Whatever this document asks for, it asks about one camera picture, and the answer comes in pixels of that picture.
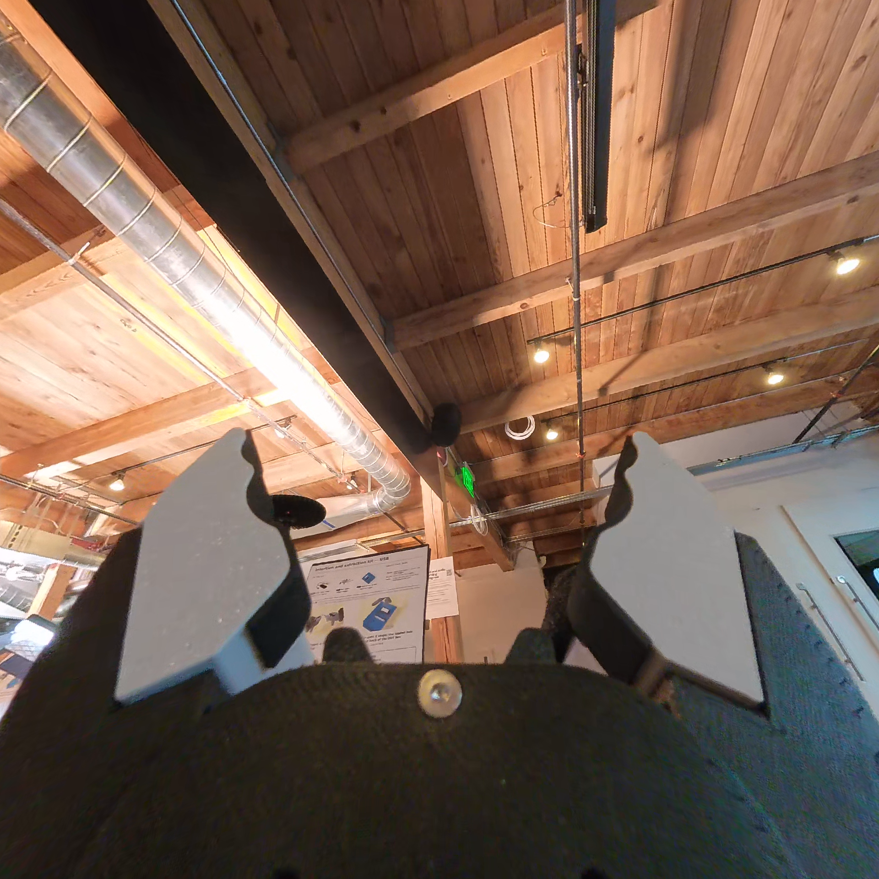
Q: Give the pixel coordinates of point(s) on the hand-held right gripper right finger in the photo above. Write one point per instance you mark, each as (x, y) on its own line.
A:
(673, 584)

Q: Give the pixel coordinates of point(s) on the white paper notice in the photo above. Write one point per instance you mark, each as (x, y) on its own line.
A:
(441, 590)

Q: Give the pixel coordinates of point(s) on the green exit sign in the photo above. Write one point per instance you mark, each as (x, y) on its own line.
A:
(465, 476)

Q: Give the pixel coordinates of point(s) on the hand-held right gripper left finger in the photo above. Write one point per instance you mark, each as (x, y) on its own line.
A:
(199, 584)

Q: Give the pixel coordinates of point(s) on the black hanging light fixture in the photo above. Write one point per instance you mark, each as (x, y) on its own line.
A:
(597, 103)

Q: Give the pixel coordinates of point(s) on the black ceiling dome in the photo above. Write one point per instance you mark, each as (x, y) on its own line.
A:
(446, 422)

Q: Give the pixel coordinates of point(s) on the silver ventilation duct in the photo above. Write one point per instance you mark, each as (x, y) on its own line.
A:
(172, 254)

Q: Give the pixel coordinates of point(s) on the wooden pillar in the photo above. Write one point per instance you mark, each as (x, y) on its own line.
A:
(439, 522)

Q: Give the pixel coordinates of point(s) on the phone icon door sign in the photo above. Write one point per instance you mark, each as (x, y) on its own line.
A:
(862, 560)

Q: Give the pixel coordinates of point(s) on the instruction poster board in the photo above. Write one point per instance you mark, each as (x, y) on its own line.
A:
(371, 597)

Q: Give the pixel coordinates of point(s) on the black round ceiling sensor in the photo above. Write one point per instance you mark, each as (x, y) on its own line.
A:
(299, 510)

